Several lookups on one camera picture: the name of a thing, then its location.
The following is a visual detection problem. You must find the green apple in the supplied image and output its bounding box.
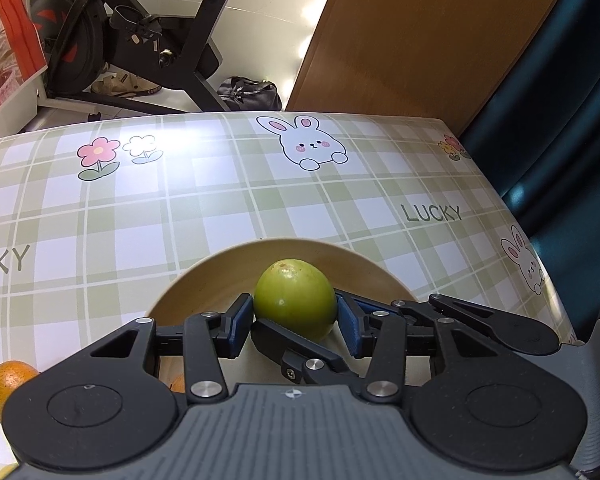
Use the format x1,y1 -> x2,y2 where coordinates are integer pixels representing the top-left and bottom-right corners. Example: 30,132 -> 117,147
253,258 -> 338,341

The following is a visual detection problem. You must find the beige shoe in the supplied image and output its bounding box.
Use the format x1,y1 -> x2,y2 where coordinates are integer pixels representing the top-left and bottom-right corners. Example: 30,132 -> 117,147
90,72 -> 156,101

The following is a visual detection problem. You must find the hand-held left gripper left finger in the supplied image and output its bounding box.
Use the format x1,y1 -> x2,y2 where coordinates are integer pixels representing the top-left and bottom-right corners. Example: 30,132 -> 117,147
65,294 -> 254,405

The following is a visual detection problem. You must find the black bag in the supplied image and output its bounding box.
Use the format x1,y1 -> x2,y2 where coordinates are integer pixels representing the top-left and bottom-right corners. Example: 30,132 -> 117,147
215,76 -> 283,112

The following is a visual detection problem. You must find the black exercise bike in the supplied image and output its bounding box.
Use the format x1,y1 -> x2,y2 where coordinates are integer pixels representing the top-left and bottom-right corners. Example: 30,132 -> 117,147
30,0 -> 266,116

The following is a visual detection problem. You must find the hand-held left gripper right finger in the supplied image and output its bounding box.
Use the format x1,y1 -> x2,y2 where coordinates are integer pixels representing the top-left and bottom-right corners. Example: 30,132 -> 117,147
336,296 -> 486,405

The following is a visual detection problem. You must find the printed wall tapestry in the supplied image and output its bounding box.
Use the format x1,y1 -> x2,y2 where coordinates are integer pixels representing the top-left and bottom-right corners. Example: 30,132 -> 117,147
0,0 -> 48,126

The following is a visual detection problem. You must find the green checkered tablecloth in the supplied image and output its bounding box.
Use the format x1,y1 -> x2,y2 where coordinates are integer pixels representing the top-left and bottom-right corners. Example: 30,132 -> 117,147
0,110 -> 586,480

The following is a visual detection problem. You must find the brown wooden door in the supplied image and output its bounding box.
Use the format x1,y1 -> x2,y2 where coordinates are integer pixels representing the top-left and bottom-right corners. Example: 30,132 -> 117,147
285,0 -> 581,136

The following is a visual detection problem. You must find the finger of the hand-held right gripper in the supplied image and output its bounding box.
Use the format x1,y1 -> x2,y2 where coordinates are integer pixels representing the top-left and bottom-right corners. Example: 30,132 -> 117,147
252,319 -> 358,386
352,294 -> 561,352

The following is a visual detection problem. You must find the wooden bowl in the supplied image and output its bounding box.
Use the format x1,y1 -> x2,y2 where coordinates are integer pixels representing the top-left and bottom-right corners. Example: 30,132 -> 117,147
150,237 -> 433,391

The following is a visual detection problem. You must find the dark blue curtain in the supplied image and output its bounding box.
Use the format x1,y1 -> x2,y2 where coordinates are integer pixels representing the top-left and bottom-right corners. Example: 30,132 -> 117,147
460,0 -> 600,346

